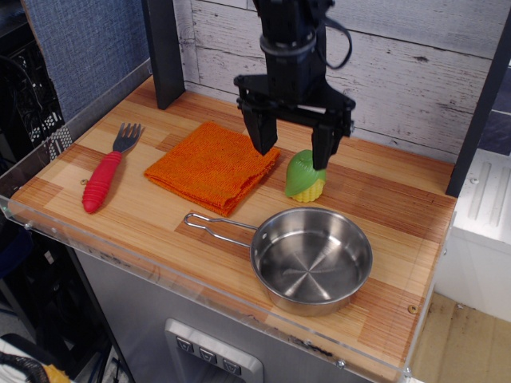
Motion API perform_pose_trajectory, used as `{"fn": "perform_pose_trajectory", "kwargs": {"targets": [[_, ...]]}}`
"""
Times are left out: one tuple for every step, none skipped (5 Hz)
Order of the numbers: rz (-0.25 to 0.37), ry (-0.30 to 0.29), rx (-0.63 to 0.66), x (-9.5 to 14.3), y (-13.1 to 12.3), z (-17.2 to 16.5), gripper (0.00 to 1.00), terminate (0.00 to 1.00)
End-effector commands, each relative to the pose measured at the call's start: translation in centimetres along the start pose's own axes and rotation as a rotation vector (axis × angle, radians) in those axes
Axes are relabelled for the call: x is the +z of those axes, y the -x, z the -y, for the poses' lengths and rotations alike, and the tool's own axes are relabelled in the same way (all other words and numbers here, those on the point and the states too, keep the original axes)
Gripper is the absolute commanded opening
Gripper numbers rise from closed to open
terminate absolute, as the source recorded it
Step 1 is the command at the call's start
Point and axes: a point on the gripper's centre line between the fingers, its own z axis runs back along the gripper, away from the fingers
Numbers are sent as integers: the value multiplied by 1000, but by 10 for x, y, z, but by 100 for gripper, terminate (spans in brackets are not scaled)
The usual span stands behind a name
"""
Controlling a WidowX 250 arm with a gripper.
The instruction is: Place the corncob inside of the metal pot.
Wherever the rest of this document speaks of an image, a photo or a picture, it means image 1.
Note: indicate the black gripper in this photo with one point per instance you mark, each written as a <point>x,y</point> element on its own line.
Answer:
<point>295,88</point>

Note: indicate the green and yellow toy corn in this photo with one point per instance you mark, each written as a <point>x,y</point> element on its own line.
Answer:
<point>303,183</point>

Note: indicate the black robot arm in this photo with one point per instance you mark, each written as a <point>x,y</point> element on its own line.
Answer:
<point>295,27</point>

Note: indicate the stainless steel pot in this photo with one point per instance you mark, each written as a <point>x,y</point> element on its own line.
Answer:
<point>310,261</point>

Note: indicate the orange folded cloth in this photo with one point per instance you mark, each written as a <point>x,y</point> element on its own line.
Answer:
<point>213,167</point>

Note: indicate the white toy sink unit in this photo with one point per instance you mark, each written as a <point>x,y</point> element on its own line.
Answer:
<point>474,269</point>

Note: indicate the silver button panel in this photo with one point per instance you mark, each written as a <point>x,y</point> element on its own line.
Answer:
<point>199,357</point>

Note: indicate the dark grey left post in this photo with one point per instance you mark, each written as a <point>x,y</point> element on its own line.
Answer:
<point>164,50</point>

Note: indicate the dark grey post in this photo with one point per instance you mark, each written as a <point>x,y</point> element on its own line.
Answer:
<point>164,50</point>
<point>484,105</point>

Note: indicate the red handled toy fork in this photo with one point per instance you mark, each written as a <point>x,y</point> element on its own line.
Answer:
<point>99,184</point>

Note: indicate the dark grey right post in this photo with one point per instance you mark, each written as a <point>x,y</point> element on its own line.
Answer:
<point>484,105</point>

